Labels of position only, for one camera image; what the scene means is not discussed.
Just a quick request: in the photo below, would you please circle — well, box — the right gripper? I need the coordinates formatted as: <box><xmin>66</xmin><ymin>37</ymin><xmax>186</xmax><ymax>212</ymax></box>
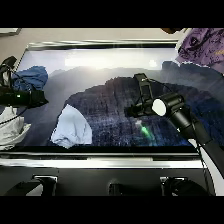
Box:
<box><xmin>123</xmin><ymin>101</ymin><xmax>155</xmax><ymax>119</ymax></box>

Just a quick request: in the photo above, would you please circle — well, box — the light blue garment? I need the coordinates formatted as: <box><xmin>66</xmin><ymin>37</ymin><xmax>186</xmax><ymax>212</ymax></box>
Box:
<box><xmin>49</xmin><ymin>103</ymin><xmax>94</xmax><ymax>150</ymax></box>

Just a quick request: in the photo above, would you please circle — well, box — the purple patterned garment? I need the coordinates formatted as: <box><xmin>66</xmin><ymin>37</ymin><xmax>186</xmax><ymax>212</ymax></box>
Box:
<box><xmin>175</xmin><ymin>27</ymin><xmax>224</xmax><ymax>75</ymax></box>

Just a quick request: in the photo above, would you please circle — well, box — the white garment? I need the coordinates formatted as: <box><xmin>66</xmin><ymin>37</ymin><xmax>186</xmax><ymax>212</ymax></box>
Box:
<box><xmin>0</xmin><ymin>105</ymin><xmax>32</xmax><ymax>151</ymax></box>

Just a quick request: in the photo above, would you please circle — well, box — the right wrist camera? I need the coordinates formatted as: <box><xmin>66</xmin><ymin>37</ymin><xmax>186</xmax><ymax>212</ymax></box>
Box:
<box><xmin>132</xmin><ymin>72</ymin><xmax>154</xmax><ymax>103</ymax></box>

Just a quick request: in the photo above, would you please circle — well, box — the silver frame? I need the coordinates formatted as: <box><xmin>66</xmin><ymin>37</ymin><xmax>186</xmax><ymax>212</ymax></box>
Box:
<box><xmin>0</xmin><ymin>150</ymin><xmax>214</xmax><ymax>197</ymax></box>

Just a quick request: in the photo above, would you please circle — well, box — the black cable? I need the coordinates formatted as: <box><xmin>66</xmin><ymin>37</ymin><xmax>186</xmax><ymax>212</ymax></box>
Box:
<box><xmin>0</xmin><ymin>105</ymin><xmax>32</xmax><ymax>127</ymax></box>

